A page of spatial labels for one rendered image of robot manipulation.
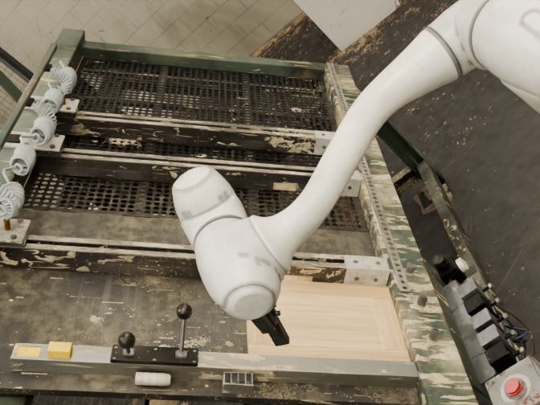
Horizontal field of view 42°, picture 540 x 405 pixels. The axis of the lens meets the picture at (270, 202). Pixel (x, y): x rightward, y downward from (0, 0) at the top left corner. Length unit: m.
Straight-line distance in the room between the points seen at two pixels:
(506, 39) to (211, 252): 0.52
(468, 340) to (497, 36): 1.07
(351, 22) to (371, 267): 3.89
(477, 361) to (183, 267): 0.81
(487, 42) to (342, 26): 4.65
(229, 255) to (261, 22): 6.33
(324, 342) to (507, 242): 1.57
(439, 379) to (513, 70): 0.92
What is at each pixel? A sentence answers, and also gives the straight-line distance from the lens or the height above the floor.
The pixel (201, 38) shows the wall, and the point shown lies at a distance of 7.45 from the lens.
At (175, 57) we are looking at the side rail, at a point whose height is 1.44.
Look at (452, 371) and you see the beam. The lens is 1.79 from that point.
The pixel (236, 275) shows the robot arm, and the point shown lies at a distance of 1.00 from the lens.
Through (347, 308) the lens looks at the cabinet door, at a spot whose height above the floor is 0.99.
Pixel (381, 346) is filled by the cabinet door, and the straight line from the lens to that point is 1.84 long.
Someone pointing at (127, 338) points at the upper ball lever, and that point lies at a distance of 1.56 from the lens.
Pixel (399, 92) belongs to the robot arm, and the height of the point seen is 1.59.
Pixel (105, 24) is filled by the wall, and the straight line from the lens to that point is 7.62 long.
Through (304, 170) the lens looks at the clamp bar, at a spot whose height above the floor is 1.08.
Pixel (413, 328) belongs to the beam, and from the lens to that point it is 1.87.
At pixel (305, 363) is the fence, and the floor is 1.12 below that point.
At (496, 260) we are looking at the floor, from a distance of 3.18.
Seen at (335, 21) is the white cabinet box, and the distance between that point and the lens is 5.70.
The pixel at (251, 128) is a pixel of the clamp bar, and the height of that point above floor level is 1.21.
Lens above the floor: 2.12
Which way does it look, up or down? 25 degrees down
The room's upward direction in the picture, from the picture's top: 50 degrees counter-clockwise
